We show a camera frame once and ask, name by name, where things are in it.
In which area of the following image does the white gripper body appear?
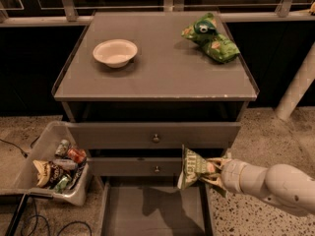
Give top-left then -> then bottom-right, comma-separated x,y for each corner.
220,159 -> 247,194

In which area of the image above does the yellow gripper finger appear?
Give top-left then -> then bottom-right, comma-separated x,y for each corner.
207,157 -> 230,171
201,177 -> 226,195

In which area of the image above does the green jalapeno chip bag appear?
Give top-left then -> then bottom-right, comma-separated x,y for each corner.
177,146 -> 221,190

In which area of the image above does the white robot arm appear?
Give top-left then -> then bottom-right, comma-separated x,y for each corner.
201,158 -> 315,216

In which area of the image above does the grey bottom drawer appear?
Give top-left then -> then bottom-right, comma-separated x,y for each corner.
99,177 -> 215,236

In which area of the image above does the grey drawer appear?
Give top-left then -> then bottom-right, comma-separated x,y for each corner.
99,177 -> 215,236
68,122 -> 240,149
88,157 -> 182,176

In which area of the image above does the grey drawer cabinet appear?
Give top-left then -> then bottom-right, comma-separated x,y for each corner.
51,11 -> 261,236

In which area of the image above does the grey middle drawer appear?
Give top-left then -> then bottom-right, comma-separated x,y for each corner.
88,157 -> 182,176

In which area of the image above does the grey top drawer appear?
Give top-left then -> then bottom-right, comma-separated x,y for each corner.
68,122 -> 240,149

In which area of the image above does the green chip bag on counter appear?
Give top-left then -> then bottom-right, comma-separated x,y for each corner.
181,13 -> 240,64

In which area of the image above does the brown snack bag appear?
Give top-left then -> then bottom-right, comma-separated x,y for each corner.
32,160 -> 69,188

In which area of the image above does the orange soda can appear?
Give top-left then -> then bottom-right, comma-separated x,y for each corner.
67,147 -> 87,164

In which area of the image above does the white paper bowl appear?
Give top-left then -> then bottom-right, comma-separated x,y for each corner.
93,39 -> 138,68

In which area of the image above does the green soda can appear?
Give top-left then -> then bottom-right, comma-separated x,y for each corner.
55,140 -> 71,157

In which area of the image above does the green snack packet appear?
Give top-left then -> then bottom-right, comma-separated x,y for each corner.
54,175 -> 72,193

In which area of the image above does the clear plastic bin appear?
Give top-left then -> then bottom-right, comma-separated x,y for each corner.
0,121 -> 92,207

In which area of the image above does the white diagonal post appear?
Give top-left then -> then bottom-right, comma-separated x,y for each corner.
275,43 -> 315,121

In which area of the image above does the blue cable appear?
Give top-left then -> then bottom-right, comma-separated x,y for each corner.
20,197 -> 94,236

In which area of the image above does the black cable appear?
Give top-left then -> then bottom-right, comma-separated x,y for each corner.
0,135 -> 41,159

